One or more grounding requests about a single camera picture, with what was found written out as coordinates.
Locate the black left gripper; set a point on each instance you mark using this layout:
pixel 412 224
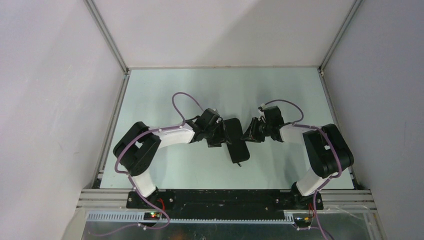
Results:
pixel 220 137

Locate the black zippered tool case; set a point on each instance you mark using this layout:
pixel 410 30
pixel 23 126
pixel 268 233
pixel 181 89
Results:
pixel 237 148

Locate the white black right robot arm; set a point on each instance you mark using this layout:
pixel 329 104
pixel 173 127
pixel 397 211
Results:
pixel 327 151

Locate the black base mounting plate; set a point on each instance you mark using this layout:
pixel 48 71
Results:
pixel 231 203

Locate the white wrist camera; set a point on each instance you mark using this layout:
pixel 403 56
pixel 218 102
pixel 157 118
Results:
pixel 217 117
pixel 261 112

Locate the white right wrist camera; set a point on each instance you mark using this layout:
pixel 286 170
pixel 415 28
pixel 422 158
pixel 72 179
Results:
pixel 261 112

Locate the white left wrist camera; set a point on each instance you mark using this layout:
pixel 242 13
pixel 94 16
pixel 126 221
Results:
pixel 217 117

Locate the grey slotted cable duct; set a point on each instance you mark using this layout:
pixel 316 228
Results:
pixel 142 217

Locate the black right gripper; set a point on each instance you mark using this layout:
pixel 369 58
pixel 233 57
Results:
pixel 248 136

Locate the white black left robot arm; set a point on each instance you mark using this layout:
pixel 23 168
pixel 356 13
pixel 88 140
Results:
pixel 137 148

